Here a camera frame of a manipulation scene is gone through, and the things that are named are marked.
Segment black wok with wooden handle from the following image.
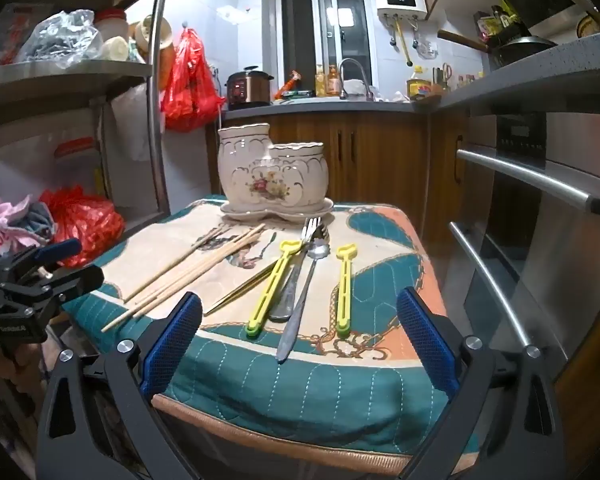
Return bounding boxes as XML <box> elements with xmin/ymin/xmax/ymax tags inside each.
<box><xmin>437</xmin><ymin>29</ymin><xmax>557</xmax><ymax>67</ymax></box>

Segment wooden base cabinets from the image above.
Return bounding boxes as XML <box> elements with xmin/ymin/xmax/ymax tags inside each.
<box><xmin>207</xmin><ymin>109</ymin><xmax>467</xmax><ymax>257</ymax></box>

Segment scissors in holder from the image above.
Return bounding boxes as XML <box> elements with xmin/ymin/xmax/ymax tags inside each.
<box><xmin>432</xmin><ymin>62</ymin><xmax>454</xmax><ymax>94</ymax></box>

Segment white jar with red lid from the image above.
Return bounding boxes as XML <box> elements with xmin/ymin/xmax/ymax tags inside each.
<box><xmin>95</xmin><ymin>8</ymin><xmax>131</xmax><ymax>43</ymax></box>

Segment grey kitchen countertop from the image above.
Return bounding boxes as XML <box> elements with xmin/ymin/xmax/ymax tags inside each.
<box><xmin>271</xmin><ymin>30</ymin><xmax>600</xmax><ymax>112</ymax></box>

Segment stainless steel oven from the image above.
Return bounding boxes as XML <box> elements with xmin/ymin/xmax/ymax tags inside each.
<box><xmin>449</xmin><ymin>109</ymin><xmax>600</xmax><ymax>363</ymax></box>

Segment hanging red plastic bag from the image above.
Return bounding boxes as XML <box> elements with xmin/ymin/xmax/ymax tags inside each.
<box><xmin>161</xmin><ymin>27</ymin><xmax>222</xmax><ymax>134</ymax></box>

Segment white tub with red label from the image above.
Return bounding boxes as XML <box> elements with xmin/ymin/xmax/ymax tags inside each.
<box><xmin>54</xmin><ymin>137</ymin><xmax>102</xmax><ymax>197</ymax></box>

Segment red printed plastic packet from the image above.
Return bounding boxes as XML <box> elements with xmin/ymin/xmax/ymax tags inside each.
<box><xmin>0</xmin><ymin>2</ymin><xmax>56</xmax><ymax>68</ymax></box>

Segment pink cloth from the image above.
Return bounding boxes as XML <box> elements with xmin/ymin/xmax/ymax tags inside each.
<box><xmin>0</xmin><ymin>195</ymin><xmax>56</xmax><ymax>257</ymax></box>

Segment sliding window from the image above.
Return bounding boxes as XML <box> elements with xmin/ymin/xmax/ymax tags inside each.
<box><xmin>275</xmin><ymin>0</ymin><xmax>379</xmax><ymax>99</ymax></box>

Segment gold metal chopstick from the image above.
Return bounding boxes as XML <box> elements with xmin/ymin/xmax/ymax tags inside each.
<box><xmin>203</xmin><ymin>266</ymin><xmax>280</xmax><ymax>317</ymax></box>
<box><xmin>203</xmin><ymin>262</ymin><xmax>281</xmax><ymax>315</ymax></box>

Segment crumpled red plastic bag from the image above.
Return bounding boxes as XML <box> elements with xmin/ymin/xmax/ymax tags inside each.
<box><xmin>40</xmin><ymin>186</ymin><xmax>126</xmax><ymax>269</ymax></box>

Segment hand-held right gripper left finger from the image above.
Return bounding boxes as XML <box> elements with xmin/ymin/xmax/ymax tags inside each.
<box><xmin>36</xmin><ymin>291</ymin><xmax>203</xmax><ymax>480</ymax></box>

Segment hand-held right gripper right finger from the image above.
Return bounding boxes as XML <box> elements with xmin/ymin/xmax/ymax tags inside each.
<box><xmin>396</xmin><ymin>287</ymin><xmax>568</xmax><ymax>480</ymax></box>

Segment clear crumpled plastic bag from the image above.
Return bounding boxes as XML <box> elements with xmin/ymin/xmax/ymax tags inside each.
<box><xmin>17</xmin><ymin>10</ymin><xmax>104</xmax><ymax>69</ymax></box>

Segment orange snack packet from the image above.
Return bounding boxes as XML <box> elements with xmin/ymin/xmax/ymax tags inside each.
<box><xmin>274</xmin><ymin>70</ymin><xmax>301</xmax><ymax>100</ymax></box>

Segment white ceramic drip saucer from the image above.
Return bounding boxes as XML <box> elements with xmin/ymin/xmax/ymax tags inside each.
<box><xmin>220</xmin><ymin>199</ymin><xmax>335</xmax><ymax>225</ymax></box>

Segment silver metal fork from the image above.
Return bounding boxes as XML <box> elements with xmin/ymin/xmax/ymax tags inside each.
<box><xmin>269</xmin><ymin>216</ymin><xmax>317</xmax><ymax>322</ymax></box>

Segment floral ceramic utensil holder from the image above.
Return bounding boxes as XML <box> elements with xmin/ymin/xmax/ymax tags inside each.
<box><xmin>217</xmin><ymin>122</ymin><xmax>330</xmax><ymax>213</ymax></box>

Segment yellow labelled jar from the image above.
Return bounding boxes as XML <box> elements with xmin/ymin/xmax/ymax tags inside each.
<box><xmin>407</xmin><ymin>79</ymin><xmax>434</xmax><ymax>102</ymax></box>

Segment yellow green plastic tongs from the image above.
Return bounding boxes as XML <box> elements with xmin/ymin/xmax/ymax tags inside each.
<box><xmin>246</xmin><ymin>240</ymin><xmax>303</xmax><ymax>337</ymax></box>
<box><xmin>336</xmin><ymin>243</ymin><xmax>357</xmax><ymax>339</ymax></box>

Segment stainless steel shelf rack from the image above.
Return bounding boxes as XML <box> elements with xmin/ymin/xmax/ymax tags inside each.
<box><xmin>0</xmin><ymin>0</ymin><xmax>175</xmax><ymax>223</ymax></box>

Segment silver metal spoon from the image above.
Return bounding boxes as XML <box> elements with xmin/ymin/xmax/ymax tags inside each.
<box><xmin>276</xmin><ymin>239</ymin><xmax>332</xmax><ymax>363</ymax></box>

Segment white plastic bag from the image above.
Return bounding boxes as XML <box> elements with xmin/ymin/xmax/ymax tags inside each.
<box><xmin>111</xmin><ymin>85</ymin><xmax>154</xmax><ymax>162</ymax></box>

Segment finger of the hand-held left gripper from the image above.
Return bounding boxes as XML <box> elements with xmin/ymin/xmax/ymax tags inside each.
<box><xmin>0</xmin><ymin>264</ymin><xmax>105</xmax><ymax>314</ymax></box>
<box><xmin>1</xmin><ymin>238</ymin><xmax>83</xmax><ymax>282</ymax></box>

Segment dark red rice cooker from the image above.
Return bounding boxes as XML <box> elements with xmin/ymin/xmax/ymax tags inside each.
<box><xmin>226</xmin><ymin>66</ymin><xmax>275</xmax><ymax>111</ymax></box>

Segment printed quilted cushion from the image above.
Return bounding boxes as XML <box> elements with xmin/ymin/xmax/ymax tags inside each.
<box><xmin>62</xmin><ymin>195</ymin><xmax>481</xmax><ymax>463</ymax></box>

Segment chrome kitchen faucet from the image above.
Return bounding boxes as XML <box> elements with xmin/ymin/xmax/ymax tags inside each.
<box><xmin>338</xmin><ymin>58</ymin><xmax>377</xmax><ymax>101</ymax></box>

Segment orange plastic container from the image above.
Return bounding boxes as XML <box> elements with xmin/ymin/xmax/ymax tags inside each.
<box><xmin>157</xmin><ymin>42</ymin><xmax>177</xmax><ymax>89</ymax></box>

